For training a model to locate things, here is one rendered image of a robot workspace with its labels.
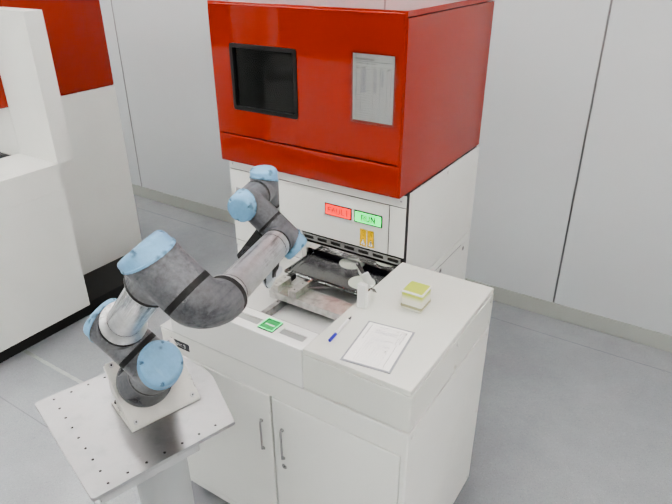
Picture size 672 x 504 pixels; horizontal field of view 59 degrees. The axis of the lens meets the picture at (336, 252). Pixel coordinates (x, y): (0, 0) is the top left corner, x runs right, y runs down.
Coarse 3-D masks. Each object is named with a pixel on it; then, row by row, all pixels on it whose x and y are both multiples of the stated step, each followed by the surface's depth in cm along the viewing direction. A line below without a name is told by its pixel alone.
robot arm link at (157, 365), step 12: (156, 336) 152; (144, 348) 146; (156, 348) 147; (168, 348) 149; (132, 360) 146; (144, 360) 145; (156, 360) 147; (168, 360) 148; (180, 360) 150; (132, 372) 147; (144, 372) 144; (156, 372) 146; (168, 372) 147; (180, 372) 150; (132, 384) 154; (144, 384) 147; (156, 384) 146; (168, 384) 147
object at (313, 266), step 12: (324, 252) 236; (300, 264) 227; (312, 264) 227; (324, 264) 227; (336, 264) 227; (312, 276) 219; (324, 276) 219; (336, 276) 219; (348, 276) 219; (372, 276) 218; (384, 276) 218; (348, 288) 211
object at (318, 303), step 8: (288, 288) 215; (272, 296) 214; (280, 296) 212; (288, 296) 210; (304, 296) 210; (312, 296) 210; (320, 296) 210; (328, 296) 210; (296, 304) 209; (304, 304) 207; (312, 304) 205; (320, 304) 205; (328, 304) 205; (336, 304) 205; (344, 304) 205; (352, 304) 205; (320, 312) 204; (328, 312) 202; (336, 312) 201; (344, 312) 201
